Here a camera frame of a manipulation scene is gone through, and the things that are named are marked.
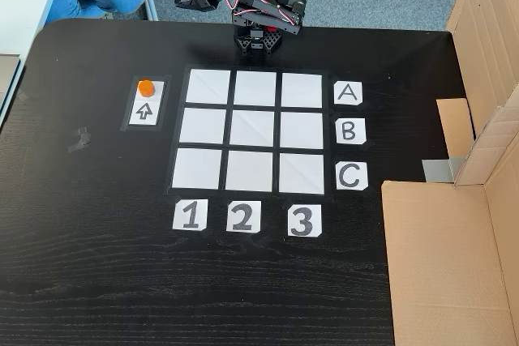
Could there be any paper sheet letter C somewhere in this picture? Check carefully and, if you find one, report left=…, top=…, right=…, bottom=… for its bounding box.
left=335, top=161, right=369, bottom=191

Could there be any brown cardboard box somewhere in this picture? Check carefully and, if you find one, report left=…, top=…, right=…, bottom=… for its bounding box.
left=380, top=0, right=519, bottom=346

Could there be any white arrow paper sheet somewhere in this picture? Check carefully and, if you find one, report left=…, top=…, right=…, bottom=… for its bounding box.
left=120, top=74, right=173, bottom=134

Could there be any grey tape strip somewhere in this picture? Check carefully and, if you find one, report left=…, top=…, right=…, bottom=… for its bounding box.
left=421, top=156, right=464, bottom=183

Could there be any crumpled black tape piece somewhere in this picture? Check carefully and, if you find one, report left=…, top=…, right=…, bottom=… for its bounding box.
left=66, top=126, right=92, bottom=155

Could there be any paper sheet number 1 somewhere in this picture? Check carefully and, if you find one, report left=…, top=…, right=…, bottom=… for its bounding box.
left=172, top=199, right=209, bottom=233

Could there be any paper sheet number 2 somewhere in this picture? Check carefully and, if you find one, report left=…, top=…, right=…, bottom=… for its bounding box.
left=225, top=199, right=263, bottom=234

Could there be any white grid sheet black tape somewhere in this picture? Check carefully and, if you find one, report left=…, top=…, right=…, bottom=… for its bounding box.
left=163, top=63, right=336, bottom=203

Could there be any paper sheet number 3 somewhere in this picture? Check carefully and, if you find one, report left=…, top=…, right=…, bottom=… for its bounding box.
left=287, top=203, right=324, bottom=237

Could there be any round orange token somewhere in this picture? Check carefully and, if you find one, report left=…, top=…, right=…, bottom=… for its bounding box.
left=136, top=79, right=156, bottom=98

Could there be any paper sheet letter B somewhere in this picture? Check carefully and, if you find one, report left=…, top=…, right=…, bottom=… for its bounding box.
left=335, top=117, right=367, bottom=145

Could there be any paper sheet letter A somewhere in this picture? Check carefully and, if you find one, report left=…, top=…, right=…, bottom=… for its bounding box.
left=333, top=81, right=364, bottom=107

